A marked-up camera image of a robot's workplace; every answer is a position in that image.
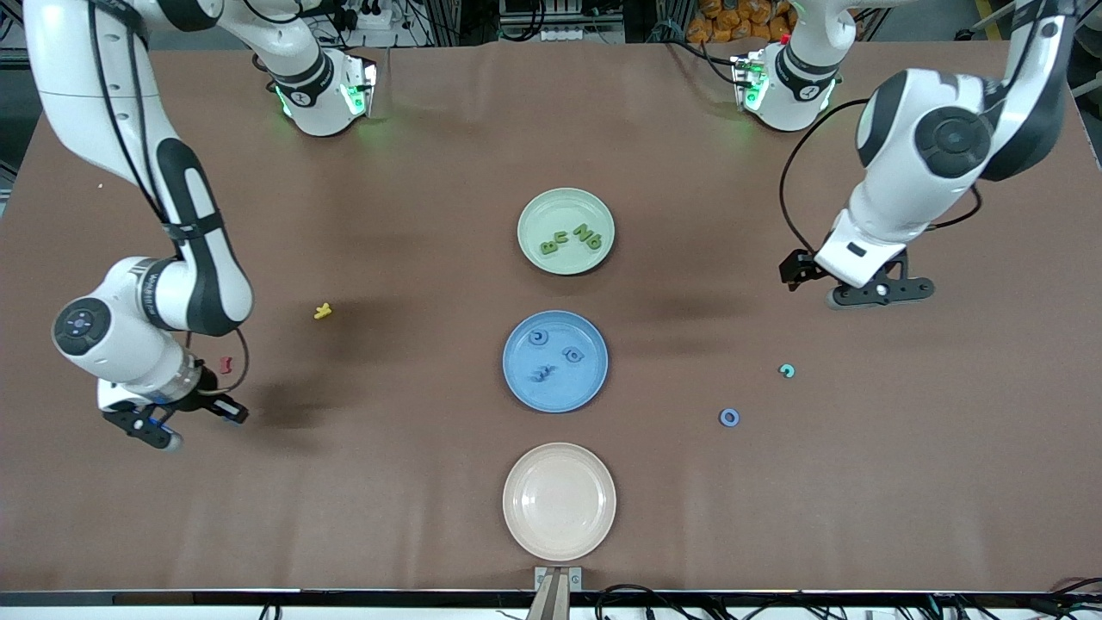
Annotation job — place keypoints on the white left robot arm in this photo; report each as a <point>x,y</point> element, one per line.
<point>904,198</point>

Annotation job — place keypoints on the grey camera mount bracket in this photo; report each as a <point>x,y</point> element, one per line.
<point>558,590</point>

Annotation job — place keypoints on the blue letter M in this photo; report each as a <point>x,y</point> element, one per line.
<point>542,373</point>

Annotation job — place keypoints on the green letter B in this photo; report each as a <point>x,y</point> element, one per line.
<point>550,246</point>

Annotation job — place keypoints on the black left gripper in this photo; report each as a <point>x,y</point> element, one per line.
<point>798,267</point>

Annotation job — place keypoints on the pile of orange objects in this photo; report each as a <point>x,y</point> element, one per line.
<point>732,17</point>

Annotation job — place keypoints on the blue plate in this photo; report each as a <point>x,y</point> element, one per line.
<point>555,396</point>

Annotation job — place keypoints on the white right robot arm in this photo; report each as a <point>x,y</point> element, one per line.
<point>129,344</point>

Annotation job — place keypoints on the blue number 6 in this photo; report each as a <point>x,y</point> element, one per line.
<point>572,354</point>

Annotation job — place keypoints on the light green plate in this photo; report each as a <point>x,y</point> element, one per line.
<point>566,207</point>

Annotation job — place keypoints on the metal equipment rack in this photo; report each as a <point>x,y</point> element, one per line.
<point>560,26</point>

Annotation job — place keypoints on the blue letter O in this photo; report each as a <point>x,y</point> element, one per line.
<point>723,418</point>

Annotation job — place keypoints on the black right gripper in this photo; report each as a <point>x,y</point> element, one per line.
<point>204,396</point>

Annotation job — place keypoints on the green letter N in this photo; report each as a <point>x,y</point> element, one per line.
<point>585,231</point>

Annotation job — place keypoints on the brown table cover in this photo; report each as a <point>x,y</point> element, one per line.
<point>344,517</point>

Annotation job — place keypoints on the yellow letter Y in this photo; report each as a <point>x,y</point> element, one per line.
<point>322,311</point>

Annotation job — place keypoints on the white power strip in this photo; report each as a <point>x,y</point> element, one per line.
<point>370,15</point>

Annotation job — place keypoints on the beige plate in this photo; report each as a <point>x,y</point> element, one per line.
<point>560,501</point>

